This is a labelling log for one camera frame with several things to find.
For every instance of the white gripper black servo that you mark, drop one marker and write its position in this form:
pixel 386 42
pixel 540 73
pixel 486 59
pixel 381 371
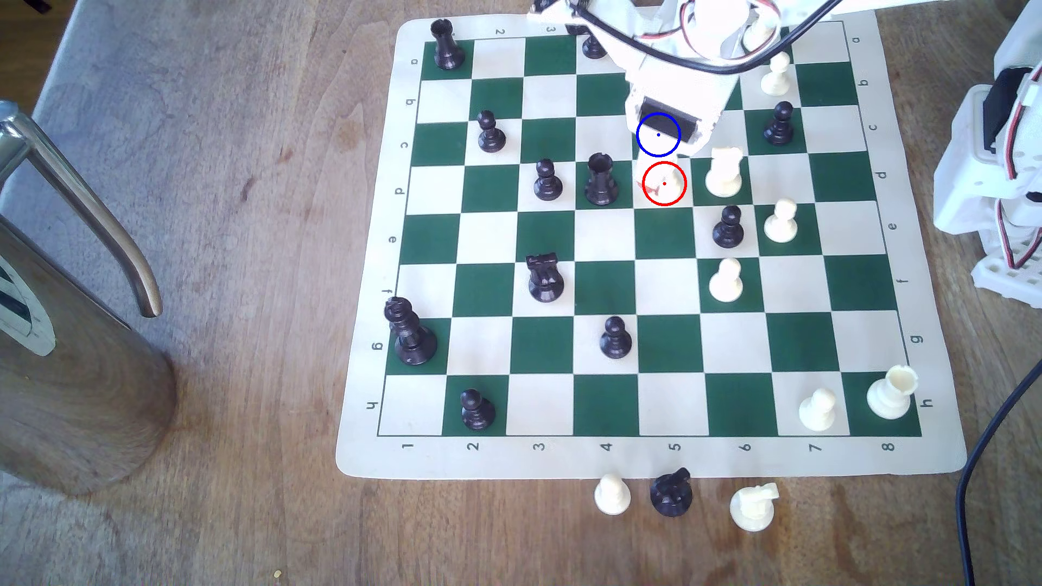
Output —
pixel 670 123

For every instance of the short white chess rook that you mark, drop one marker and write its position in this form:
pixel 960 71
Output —
pixel 666 179

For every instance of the tall white chess rook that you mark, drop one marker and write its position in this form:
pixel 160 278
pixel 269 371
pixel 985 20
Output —
pixel 724 177

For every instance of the black chess rook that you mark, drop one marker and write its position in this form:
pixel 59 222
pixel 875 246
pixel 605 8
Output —
pixel 601 183
pixel 447 49

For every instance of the black chess pawn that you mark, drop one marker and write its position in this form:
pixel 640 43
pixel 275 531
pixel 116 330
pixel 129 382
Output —
pixel 779 128
pixel 548 185
pixel 491 137
pixel 616 342
pixel 593 49
pixel 478 413
pixel 728 232

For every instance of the white chess pawn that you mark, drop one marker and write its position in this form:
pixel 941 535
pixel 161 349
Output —
pixel 781 226
pixel 612 496
pixel 817 413
pixel 725 285
pixel 776 80

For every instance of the black chess knight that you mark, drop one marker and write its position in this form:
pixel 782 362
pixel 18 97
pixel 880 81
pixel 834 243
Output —
pixel 545 281
pixel 672 495

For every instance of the large white chess king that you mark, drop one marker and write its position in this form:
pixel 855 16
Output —
pixel 760 34

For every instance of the tall black chess queen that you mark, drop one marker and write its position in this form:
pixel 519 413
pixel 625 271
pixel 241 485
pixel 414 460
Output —
pixel 413 342

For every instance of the white chess knight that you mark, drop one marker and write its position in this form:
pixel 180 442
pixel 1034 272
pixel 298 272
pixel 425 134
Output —
pixel 753 509

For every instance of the green white chessboard mat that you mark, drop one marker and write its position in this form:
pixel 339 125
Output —
pixel 606 236

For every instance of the white rook row h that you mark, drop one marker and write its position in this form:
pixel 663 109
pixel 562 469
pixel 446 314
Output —
pixel 890 397

